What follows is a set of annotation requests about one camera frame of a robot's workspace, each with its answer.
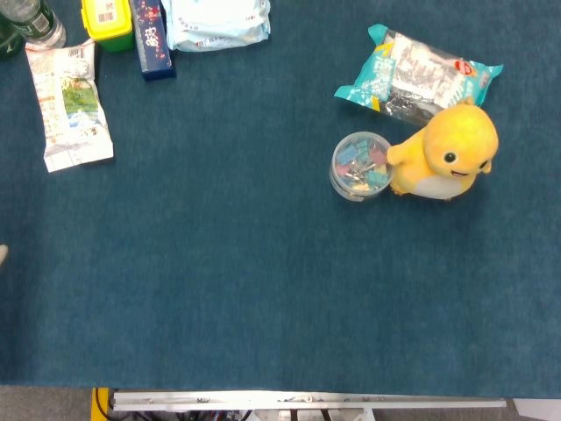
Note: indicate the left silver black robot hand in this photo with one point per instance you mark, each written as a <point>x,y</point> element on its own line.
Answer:
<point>2,253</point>

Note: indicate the yellow duck plush toy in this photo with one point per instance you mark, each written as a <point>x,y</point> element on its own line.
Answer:
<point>456,131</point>

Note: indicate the white green snack bag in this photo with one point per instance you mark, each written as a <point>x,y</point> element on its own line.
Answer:
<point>70,109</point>

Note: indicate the clear plastic water bottle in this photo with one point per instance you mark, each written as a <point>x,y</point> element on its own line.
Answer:
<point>37,22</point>

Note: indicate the blue table cloth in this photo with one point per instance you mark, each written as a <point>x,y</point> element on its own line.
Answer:
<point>245,241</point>

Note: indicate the yellow green lidded box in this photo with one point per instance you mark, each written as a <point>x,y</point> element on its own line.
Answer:
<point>107,22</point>

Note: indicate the dark blue carton box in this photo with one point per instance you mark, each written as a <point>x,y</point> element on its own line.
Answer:
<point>151,39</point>

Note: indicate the light blue wet wipes pack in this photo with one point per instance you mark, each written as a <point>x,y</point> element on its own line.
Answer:
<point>219,22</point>

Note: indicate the clear tub of binder clips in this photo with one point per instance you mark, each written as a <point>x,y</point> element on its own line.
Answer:
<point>359,169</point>

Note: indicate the teal snack bag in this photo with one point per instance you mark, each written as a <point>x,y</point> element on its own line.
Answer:
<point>416,74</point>

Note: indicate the aluminium frame rail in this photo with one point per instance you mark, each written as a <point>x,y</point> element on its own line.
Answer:
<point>307,400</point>

